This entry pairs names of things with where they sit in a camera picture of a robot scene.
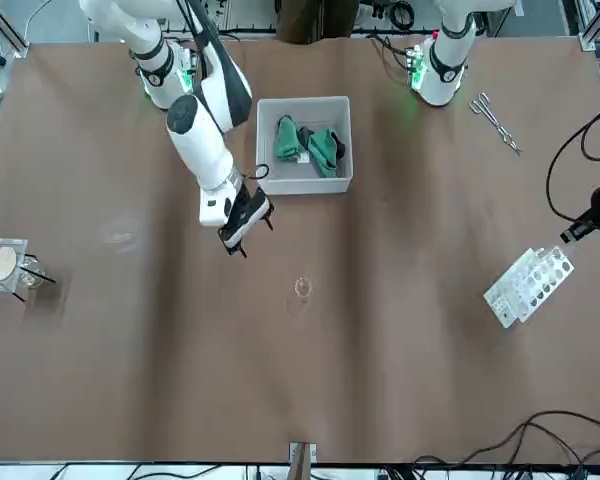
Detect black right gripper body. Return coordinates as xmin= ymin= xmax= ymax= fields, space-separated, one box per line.
xmin=217 ymin=184 xmax=273 ymax=247

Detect clear glass beaker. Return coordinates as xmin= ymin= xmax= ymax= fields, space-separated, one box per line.
xmin=293 ymin=276 xmax=315 ymax=305
xmin=18 ymin=253 xmax=45 ymax=290

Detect green microfibre cloth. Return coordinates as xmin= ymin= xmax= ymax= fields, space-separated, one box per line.
xmin=299 ymin=126 xmax=350 ymax=179
xmin=272 ymin=114 xmax=307 ymax=163

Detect white plastic box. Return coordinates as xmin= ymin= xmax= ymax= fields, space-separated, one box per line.
xmin=255 ymin=95 xmax=355 ymax=197

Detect white test tube rack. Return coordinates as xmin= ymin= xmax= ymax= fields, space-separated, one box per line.
xmin=483 ymin=245 xmax=577 ymax=330

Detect metal crucible tongs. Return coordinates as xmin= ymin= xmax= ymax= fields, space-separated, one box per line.
xmin=468 ymin=92 xmax=524 ymax=157

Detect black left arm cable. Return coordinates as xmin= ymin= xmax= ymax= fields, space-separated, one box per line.
xmin=544 ymin=106 xmax=600 ymax=227

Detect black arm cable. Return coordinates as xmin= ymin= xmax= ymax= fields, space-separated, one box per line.
xmin=177 ymin=0 xmax=272 ymax=182
xmin=544 ymin=106 xmax=600 ymax=227

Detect aluminium frame post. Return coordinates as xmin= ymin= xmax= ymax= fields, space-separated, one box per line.
xmin=578 ymin=0 xmax=600 ymax=52

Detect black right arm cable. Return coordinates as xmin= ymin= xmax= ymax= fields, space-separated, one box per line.
xmin=177 ymin=0 xmax=272 ymax=182

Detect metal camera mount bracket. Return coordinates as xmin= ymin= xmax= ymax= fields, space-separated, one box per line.
xmin=288 ymin=441 xmax=318 ymax=480

